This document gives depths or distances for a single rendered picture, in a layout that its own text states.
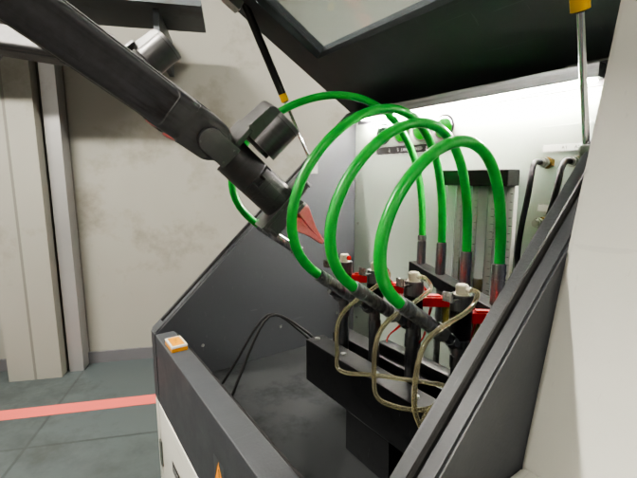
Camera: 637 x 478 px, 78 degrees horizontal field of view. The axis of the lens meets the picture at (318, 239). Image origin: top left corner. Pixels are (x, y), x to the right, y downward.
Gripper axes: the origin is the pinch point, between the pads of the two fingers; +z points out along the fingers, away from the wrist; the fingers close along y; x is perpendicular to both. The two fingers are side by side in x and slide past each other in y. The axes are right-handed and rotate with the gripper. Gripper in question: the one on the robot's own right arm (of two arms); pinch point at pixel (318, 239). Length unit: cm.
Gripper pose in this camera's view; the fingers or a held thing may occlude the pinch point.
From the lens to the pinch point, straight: 66.3
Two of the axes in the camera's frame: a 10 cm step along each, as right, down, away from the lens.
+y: 6.5, -7.5, 1.1
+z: 6.8, 6.4, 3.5
